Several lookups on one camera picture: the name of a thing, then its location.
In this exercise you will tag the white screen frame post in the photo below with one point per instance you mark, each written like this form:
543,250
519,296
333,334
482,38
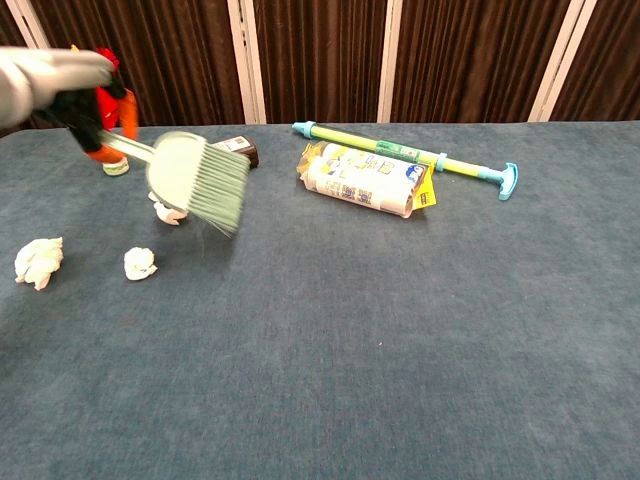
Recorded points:
25,20
557,65
247,60
392,60

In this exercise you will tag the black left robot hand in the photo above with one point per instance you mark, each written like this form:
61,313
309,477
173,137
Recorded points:
80,112

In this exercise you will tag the packaged white roll pack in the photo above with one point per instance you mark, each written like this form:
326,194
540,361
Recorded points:
360,180

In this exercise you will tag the mint green hand brush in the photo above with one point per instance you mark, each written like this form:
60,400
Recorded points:
185,172

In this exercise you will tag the green teal pump tube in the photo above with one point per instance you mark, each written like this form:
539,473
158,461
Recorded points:
350,136

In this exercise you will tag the white paper ball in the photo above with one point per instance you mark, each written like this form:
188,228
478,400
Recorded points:
167,214
39,262
140,263

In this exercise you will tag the colourful feather shuttlecock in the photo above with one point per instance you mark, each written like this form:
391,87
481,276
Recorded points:
116,167

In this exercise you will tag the brown bottle white cap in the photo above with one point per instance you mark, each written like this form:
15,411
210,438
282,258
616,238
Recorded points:
245,147

